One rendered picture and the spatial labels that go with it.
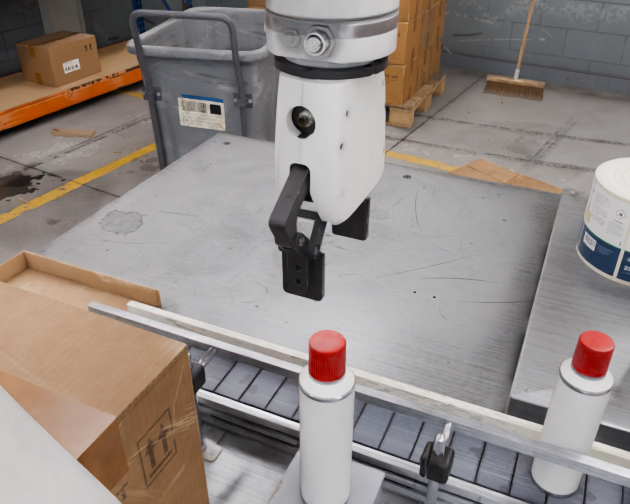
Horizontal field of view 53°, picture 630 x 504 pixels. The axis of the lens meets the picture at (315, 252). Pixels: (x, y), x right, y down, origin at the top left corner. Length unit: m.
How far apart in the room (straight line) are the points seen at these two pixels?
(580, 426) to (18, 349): 0.54
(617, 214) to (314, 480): 0.68
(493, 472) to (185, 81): 2.32
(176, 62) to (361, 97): 2.42
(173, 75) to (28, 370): 2.35
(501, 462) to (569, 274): 0.44
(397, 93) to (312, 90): 3.65
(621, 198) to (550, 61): 4.17
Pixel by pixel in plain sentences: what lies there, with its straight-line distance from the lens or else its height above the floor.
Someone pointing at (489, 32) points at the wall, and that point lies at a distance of 5.31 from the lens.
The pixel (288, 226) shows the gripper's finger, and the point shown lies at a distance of 0.40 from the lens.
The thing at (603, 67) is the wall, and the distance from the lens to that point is 5.17.
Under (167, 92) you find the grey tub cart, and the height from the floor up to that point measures 0.60.
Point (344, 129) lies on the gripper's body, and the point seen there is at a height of 1.34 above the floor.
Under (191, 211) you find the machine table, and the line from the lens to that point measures 1.38.
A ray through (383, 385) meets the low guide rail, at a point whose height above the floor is 0.91.
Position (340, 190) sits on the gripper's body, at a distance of 0.41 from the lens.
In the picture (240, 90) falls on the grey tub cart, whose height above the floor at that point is 0.64.
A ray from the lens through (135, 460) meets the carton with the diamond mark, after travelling 0.56.
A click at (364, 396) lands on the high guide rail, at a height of 0.96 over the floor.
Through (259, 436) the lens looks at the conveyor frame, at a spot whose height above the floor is 0.84.
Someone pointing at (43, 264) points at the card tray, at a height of 0.85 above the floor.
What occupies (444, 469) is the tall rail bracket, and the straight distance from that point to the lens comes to 0.67.
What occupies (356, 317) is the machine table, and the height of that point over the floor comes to 0.83.
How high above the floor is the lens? 1.48
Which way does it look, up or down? 32 degrees down
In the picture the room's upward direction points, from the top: straight up
